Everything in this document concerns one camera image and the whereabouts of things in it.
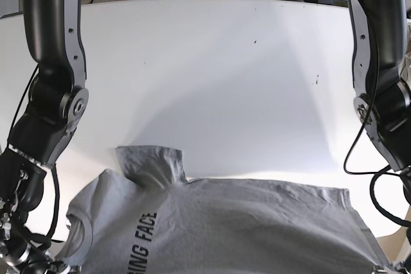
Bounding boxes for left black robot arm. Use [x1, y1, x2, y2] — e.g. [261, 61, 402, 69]
[347, 0, 410, 228]

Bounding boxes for grey printed T-shirt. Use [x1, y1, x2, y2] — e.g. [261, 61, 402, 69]
[57, 146, 388, 273]

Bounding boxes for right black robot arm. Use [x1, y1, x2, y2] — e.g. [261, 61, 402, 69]
[1, 0, 89, 273]

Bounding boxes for white printed T-shirt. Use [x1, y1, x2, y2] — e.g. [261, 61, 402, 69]
[399, 19, 411, 87]

